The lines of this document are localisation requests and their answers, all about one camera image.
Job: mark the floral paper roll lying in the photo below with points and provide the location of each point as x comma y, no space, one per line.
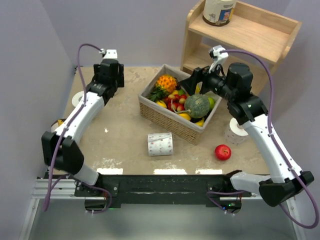
160,144

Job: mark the red toy apple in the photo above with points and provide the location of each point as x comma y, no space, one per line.
222,152

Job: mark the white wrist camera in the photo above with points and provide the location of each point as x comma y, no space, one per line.
109,53
218,56

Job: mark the yellow toy lemon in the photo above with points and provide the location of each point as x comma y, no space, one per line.
161,103

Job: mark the wooden shelf unit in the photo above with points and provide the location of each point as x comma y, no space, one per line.
268,35

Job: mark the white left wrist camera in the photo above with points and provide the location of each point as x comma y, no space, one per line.
109,53

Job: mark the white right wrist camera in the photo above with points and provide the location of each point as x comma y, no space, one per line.
218,56

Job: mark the wicker basket with liner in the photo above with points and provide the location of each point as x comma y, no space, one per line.
167,119

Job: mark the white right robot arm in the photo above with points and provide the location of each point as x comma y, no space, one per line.
286,178

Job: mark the paper roll edge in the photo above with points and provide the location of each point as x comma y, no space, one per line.
56,124

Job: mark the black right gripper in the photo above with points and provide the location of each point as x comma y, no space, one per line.
198,75

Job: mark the black aluminium base frame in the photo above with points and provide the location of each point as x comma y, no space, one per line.
105,191

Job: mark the floral paper roll right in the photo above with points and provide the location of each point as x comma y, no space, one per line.
234,133

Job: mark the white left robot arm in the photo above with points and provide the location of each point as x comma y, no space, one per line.
60,147

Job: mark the floral paper roll back left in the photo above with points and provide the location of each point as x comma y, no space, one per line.
77,98

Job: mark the green netted toy melon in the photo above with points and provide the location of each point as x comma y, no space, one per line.
196,106

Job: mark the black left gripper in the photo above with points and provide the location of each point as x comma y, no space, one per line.
120,79

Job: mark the green toy apple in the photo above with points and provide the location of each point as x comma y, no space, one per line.
212,103

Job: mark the orange toy pineapple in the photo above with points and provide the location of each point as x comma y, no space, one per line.
163,87

